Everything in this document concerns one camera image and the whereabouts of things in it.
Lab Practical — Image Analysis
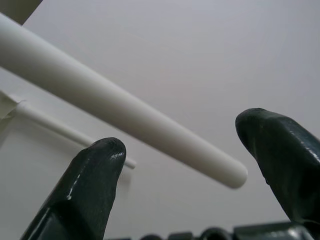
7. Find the white plastic table leg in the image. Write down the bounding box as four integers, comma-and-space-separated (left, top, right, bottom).
14, 104, 138, 169
0, 12, 249, 190

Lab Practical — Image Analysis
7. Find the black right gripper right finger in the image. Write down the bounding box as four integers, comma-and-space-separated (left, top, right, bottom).
234, 107, 320, 225

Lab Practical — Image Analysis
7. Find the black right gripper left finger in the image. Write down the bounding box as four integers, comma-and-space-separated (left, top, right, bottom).
21, 136, 127, 240

